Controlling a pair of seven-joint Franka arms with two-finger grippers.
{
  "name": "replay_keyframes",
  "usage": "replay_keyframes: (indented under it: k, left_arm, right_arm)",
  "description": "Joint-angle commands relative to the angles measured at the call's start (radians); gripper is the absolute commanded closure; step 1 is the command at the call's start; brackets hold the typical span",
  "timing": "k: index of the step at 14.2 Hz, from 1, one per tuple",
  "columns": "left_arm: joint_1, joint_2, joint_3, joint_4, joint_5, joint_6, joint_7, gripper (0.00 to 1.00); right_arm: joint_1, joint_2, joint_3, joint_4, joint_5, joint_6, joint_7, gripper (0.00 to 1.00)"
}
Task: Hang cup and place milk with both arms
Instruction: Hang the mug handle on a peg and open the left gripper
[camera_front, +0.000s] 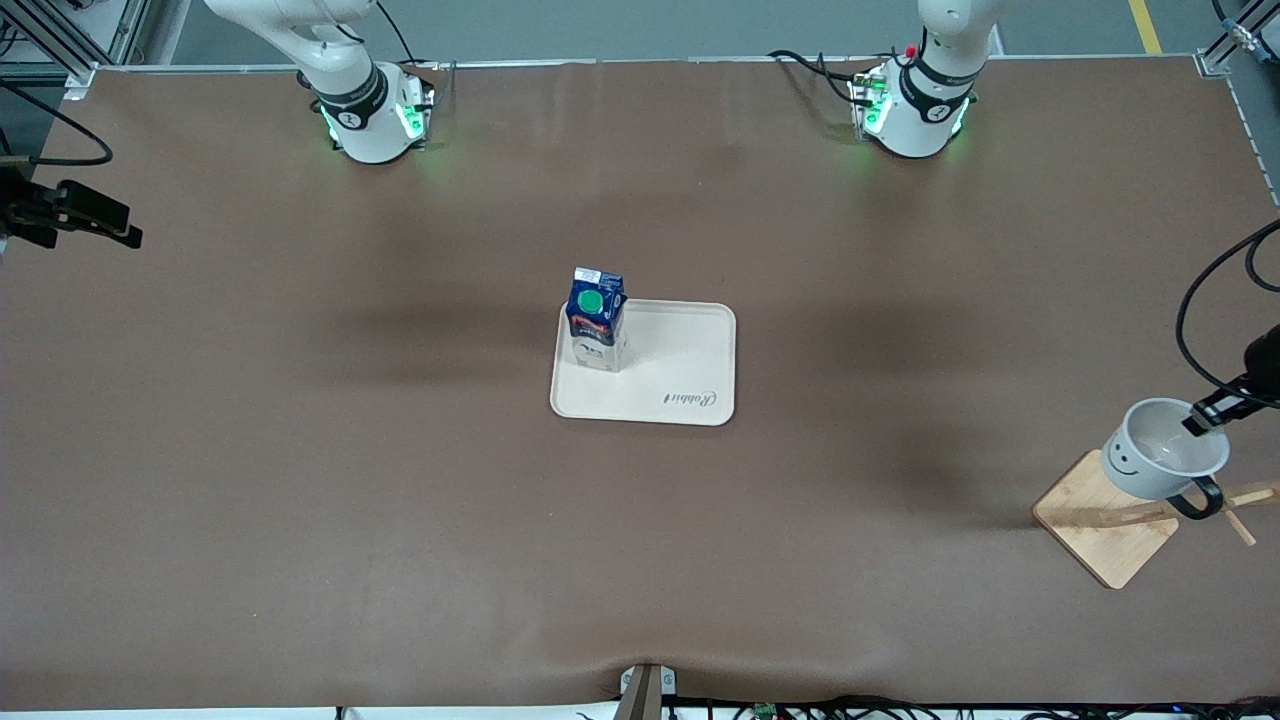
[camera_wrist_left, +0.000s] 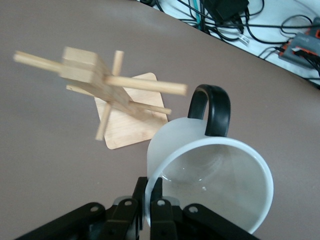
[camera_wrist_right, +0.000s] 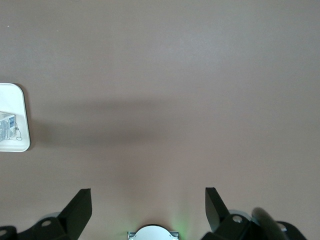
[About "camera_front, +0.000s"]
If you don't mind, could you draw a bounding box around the white smiley cup black handle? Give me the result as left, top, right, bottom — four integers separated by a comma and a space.
1102, 397, 1231, 521

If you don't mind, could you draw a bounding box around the blue milk carton green cap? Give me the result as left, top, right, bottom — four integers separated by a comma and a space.
565, 266, 629, 374

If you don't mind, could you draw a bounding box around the wooden cup rack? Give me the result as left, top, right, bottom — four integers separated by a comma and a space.
1032, 448, 1280, 590

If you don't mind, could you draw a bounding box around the brown table mat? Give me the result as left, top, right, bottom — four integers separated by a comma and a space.
0, 58, 1280, 713

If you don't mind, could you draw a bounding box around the beige plastic tray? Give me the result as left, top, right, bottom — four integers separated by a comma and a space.
549, 297, 738, 428

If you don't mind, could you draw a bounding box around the aluminium frame profile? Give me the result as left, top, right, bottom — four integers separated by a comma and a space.
1194, 0, 1280, 79
0, 0, 153, 101

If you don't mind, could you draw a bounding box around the black right arm base cable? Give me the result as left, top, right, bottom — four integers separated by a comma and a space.
374, 0, 443, 73

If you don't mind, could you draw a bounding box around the black arm base cable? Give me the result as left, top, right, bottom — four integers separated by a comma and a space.
374, 0, 443, 73
767, 49, 873, 107

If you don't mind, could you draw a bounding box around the black left arm base cable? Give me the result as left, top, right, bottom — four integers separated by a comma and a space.
767, 49, 873, 107

